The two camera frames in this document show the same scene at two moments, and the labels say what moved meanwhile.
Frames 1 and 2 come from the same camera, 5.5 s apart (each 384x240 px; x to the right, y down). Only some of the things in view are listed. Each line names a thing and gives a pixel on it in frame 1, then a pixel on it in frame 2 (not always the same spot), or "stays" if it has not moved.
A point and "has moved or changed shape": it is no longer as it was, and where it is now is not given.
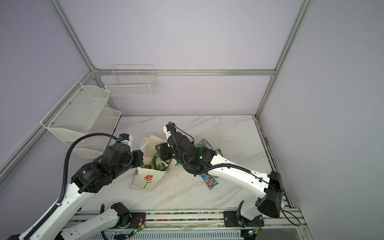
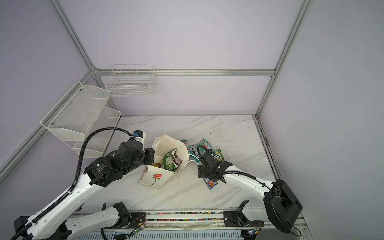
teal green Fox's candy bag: (204, 143) stays
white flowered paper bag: (145, 179) has moved or changed shape
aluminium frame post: (73, 34) stays
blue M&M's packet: (209, 180) stays
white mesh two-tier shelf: (83, 110) stays
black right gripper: (162, 148) -> (200, 171)
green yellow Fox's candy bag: (218, 151) stays
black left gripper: (138, 155) -> (149, 152)
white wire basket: (131, 80) stays
